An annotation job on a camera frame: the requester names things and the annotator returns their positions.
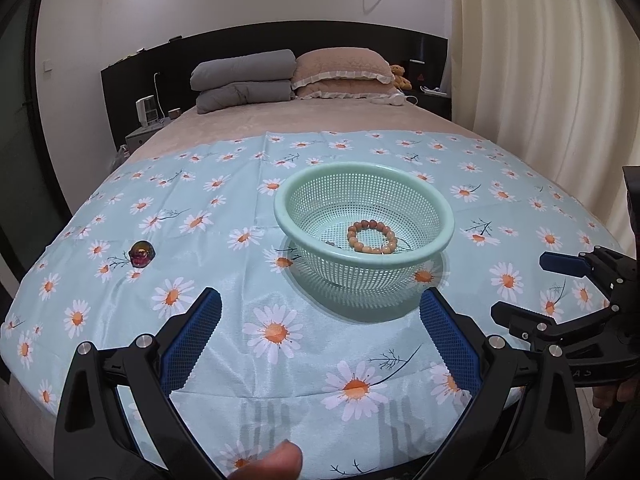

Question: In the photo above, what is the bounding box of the white hair dryer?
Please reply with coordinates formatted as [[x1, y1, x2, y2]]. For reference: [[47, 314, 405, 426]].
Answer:
[[372, 91, 421, 108]]

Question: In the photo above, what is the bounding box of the grey nightstand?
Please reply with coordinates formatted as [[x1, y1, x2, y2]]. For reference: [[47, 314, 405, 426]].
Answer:
[[124, 120, 173, 153]]

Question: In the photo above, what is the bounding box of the pink frilled pillow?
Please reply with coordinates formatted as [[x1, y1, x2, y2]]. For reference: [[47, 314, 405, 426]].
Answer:
[[292, 49, 396, 92], [294, 80, 401, 101]]

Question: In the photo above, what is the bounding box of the black box red triangle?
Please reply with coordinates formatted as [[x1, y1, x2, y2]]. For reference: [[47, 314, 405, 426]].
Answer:
[[406, 57, 426, 90]]

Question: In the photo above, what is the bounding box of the black headboard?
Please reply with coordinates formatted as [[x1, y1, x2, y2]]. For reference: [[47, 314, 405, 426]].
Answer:
[[101, 21, 449, 153]]

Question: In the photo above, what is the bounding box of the folded grey duvet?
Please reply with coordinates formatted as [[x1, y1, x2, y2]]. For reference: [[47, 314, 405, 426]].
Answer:
[[190, 49, 297, 114]]

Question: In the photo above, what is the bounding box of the person's left hand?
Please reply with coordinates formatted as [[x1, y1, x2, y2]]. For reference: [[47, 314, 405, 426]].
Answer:
[[227, 439, 304, 480]]

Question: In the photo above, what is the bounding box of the iridescent red glass ornament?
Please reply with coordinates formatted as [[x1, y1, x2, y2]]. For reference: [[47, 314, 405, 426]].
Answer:
[[127, 240, 157, 268]]

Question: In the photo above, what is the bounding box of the person's right hand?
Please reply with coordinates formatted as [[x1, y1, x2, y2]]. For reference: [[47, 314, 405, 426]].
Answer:
[[592, 385, 621, 411]]

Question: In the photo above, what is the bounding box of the daisy print blue cloth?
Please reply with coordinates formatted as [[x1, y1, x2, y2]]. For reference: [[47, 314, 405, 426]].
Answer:
[[0, 130, 631, 480]]

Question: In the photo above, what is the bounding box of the brown teddy bear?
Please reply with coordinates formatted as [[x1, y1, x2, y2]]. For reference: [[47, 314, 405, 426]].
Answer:
[[389, 63, 413, 92]]

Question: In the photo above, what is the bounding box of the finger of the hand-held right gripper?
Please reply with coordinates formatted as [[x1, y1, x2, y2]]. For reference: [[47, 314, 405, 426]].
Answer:
[[490, 300, 622, 356], [539, 245, 640, 307]]

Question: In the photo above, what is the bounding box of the dark nightstand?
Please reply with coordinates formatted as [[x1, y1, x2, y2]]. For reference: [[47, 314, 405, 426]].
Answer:
[[417, 92, 453, 121]]

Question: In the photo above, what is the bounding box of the beige bed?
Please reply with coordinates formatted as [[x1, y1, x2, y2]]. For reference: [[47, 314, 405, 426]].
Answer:
[[122, 97, 488, 161]]

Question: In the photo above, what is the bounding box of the orange bead bracelet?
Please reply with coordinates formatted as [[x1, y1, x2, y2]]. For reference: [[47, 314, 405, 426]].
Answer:
[[346, 217, 398, 256]]

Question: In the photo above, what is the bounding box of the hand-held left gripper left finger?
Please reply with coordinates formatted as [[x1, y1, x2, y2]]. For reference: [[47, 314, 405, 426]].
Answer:
[[52, 287, 223, 480]]

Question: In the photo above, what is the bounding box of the white charger cable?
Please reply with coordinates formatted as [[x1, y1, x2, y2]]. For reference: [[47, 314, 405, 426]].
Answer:
[[152, 72, 166, 121]]

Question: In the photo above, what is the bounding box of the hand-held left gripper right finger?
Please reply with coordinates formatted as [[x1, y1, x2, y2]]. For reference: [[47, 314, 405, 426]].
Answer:
[[419, 287, 588, 480]]

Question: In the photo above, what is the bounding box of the mint green plastic basket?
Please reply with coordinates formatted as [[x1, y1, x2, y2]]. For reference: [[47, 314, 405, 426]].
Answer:
[[273, 161, 456, 318]]

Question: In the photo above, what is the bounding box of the cream curtain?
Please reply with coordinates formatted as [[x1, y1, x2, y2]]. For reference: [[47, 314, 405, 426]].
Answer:
[[440, 0, 640, 241]]

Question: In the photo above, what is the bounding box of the small white heater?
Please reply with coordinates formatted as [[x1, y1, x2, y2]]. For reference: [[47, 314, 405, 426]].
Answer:
[[135, 96, 160, 128]]

